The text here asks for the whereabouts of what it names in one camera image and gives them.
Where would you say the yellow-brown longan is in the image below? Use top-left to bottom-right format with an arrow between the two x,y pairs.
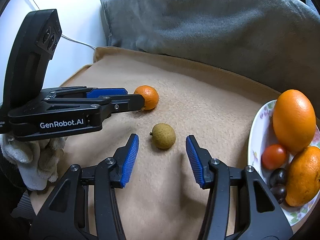
149,123 -> 176,150

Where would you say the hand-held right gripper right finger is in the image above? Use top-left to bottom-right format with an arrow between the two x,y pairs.
185,135 -> 293,240

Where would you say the red tomato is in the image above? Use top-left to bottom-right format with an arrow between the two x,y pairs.
261,144 -> 287,170

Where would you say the dark grape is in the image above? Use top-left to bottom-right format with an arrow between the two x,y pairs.
269,168 -> 288,186
270,184 -> 287,204

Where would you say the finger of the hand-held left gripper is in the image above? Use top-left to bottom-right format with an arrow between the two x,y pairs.
44,93 -> 146,121
42,86 -> 128,99

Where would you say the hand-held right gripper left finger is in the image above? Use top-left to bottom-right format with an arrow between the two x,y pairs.
29,133 -> 139,240

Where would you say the beige blanket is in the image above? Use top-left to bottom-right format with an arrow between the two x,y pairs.
30,46 -> 300,240

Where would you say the grey blanket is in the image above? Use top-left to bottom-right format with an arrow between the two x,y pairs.
101,0 -> 320,94

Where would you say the white cable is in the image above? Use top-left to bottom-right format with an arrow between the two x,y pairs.
27,0 -> 97,51

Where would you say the large smooth orange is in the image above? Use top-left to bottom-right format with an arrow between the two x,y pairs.
272,89 -> 317,153

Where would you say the small mandarin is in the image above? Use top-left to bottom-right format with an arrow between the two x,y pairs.
134,85 -> 160,111

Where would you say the white floral plate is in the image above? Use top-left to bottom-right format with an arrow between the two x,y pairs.
247,99 -> 320,227

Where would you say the large orange with stem mark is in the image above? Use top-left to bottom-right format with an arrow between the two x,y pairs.
285,146 -> 320,207

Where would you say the person's left hand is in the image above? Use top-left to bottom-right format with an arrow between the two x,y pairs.
0,134 -> 67,191

